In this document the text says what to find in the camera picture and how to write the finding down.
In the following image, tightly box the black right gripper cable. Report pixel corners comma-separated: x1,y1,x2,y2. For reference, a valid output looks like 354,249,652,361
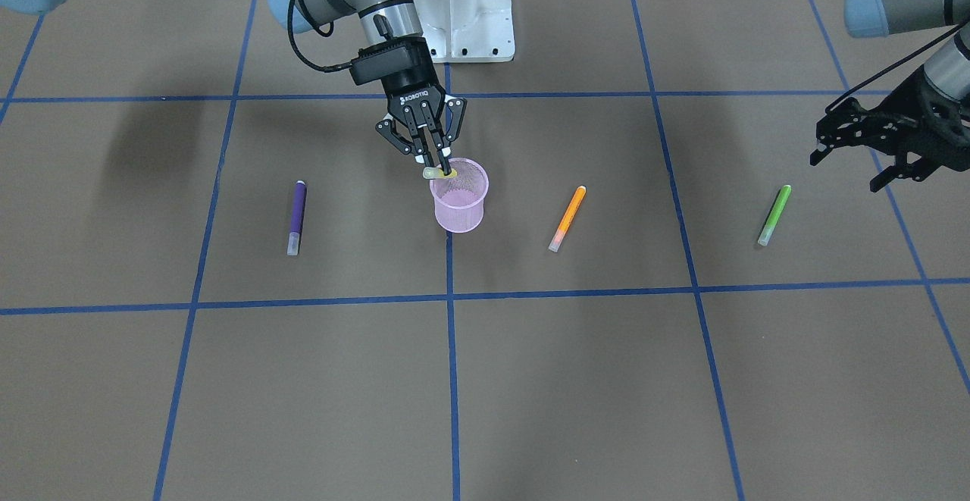
285,0,357,74

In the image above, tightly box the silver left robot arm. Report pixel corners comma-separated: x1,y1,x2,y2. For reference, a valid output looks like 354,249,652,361
810,0,969,193

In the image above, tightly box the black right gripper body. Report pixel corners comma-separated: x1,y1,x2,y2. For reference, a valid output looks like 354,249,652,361
379,81,468,155

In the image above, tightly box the pink mesh pen holder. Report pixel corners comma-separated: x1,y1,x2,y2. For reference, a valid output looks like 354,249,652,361
429,157,490,233

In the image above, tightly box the yellow highlighter pen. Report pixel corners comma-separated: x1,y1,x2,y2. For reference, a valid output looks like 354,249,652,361
421,167,458,180

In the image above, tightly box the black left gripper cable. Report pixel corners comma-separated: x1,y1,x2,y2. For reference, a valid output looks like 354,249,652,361
824,20,970,115

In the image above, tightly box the green highlighter pen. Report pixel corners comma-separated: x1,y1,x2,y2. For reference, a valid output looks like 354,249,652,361
756,184,791,248

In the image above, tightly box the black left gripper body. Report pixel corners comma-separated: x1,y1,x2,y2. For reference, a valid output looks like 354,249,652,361
815,69,969,181

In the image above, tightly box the white pedestal column base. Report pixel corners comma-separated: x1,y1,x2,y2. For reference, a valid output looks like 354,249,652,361
415,0,516,64

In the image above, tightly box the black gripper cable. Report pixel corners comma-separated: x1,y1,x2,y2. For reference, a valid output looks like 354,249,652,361
824,20,970,115
285,0,357,74

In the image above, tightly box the purple highlighter pen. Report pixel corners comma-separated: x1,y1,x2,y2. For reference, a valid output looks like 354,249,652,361
286,180,306,257

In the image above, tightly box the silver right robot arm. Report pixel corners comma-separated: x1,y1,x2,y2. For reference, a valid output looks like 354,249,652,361
268,0,465,180

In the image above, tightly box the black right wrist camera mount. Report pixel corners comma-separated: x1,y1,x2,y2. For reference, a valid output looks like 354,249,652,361
349,37,439,89

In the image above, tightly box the orange highlighter pen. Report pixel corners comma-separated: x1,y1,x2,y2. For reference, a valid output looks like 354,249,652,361
547,186,587,252

